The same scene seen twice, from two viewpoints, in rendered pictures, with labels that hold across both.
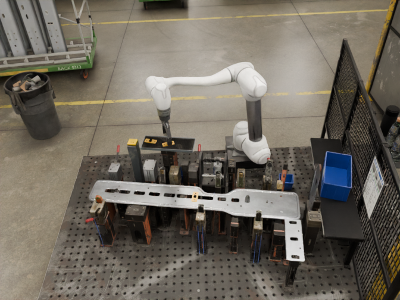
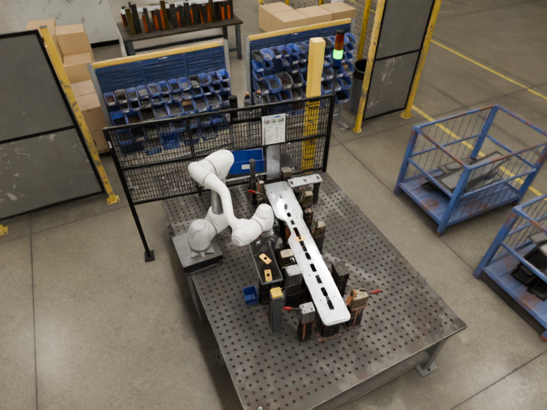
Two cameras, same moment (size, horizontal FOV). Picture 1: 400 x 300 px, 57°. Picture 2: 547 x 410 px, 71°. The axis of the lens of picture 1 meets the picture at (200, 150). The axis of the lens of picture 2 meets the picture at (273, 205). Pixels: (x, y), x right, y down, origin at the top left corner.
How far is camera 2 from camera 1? 3.12 m
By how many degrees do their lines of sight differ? 77
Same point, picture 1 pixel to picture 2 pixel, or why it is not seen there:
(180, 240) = not seen: hidden behind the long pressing
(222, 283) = (336, 233)
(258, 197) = (278, 202)
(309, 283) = not seen: hidden behind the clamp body
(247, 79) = (225, 158)
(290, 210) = (282, 185)
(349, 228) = (284, 158)
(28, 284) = not seen: outside the picture
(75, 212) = (342, 377)
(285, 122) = (45, 298)
